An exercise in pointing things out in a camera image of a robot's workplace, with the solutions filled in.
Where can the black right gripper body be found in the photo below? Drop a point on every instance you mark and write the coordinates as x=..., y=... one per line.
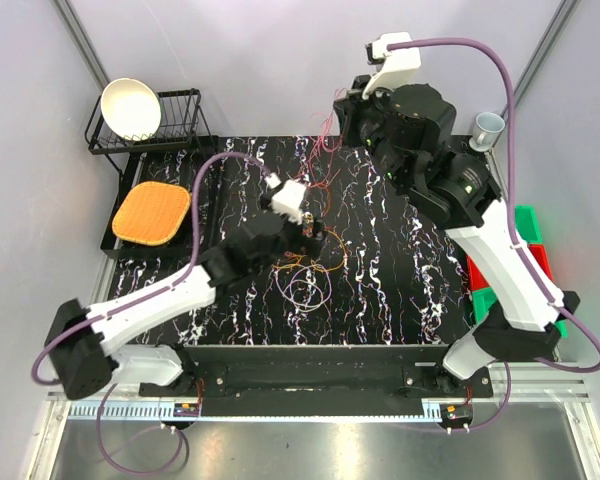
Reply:
x=364, y=123

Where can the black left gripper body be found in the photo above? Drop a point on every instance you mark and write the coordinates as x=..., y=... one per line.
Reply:
x=296, y=240

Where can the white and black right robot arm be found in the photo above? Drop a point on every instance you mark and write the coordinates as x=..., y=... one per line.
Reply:
x=407, y=130

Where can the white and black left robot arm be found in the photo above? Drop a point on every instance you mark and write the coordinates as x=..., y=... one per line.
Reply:
x=92, y=347

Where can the black marbled mat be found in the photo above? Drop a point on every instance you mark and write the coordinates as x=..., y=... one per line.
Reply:
x=386, y=275

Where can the white mug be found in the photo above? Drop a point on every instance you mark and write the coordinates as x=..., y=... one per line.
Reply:
x=486, y=129

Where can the black tray under basket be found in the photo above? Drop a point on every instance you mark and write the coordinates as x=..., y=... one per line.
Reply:
x=173, y=167

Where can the orange woven basket tray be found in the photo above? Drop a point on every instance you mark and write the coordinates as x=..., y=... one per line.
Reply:
x=152, y=213

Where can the red bin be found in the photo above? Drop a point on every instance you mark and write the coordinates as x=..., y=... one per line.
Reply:
x=478, y=282

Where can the green bin near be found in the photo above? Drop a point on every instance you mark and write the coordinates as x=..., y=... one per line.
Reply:
x=482, y=300

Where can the green bin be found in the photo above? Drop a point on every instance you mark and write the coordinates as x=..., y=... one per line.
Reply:
x=482, y=300
x=527, y=224

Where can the green bin far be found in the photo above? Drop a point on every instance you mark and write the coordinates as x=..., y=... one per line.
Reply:
x=527, y=224

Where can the white bowl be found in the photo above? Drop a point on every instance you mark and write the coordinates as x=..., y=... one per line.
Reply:
x=131, y=109

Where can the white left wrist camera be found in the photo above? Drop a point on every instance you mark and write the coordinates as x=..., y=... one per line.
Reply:
x=284, y=198

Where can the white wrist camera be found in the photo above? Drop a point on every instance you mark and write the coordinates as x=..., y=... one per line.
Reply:
x=394, y=68
x=284, y=198

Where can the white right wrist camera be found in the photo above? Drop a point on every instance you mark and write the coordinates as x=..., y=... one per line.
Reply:
x=394, y=68

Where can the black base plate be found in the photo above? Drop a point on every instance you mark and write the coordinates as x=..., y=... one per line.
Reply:
x=302, y=383

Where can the black wire dish rack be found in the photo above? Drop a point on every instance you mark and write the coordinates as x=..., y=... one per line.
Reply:
x=183, y=126

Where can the aluminium frame rail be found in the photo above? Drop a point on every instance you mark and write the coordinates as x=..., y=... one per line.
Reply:
x=516, y=383

